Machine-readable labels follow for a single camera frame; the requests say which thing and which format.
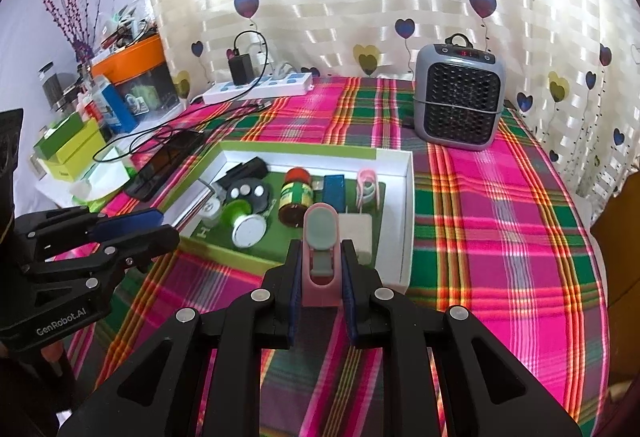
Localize black smartphone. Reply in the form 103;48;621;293
124;130;204;202

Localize black power adapter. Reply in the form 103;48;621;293
228;53;255;86

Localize white usb charger block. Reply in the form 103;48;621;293
338;212;373;266

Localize small pink clip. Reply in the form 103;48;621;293
356;168;380;209

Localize black round three-button remote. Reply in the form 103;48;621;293
227;178;272;214

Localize grey mini fan heater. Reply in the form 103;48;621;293
413;33;506;151

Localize blue white carton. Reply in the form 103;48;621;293
91;75;138;134

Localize brown bottle red cap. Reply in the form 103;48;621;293
278;167;314;228

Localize green white cardboard box tray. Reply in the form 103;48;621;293
160;141;414;293

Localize white round small jar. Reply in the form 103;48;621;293
198;196;222;228

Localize yellow green boxes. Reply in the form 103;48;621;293
34;112;105;182

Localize pink grey folding holder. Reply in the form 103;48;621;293
302;203;342;308

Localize person left hand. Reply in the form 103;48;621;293
40;342;65;363

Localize green tissue pack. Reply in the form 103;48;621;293
37;151;137;215

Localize blue usb stick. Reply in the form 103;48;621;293
322;175;346;214

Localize orange black storage box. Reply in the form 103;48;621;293
92;34;179;118

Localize heart pattern white curtain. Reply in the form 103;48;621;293
151;0;639;214

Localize wooden cabinet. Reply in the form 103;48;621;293
591;174;640;383

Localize black charging cable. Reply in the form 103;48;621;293
92;28;276;164

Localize black rectangular stamp device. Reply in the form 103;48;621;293
215;157;269;190

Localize plaid pink green tablecloth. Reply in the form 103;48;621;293
64;75;612;437

